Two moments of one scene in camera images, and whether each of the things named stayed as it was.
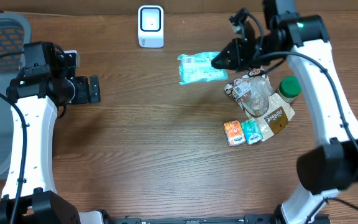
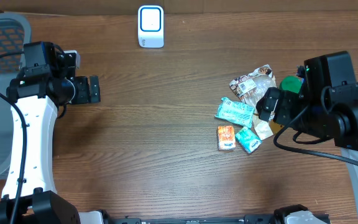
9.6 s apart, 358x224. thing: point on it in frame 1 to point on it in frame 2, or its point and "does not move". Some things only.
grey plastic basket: (0, 33) does not move
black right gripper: (236, 53) to (286, 108)
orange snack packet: (234, 134) to (226, 137)
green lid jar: (289, 88) does not move
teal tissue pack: (198, 68) to (236, 112)
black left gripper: (84, 96) does not move
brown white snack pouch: (254, 94) does not move
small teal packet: (252, 131) to (248, 139)
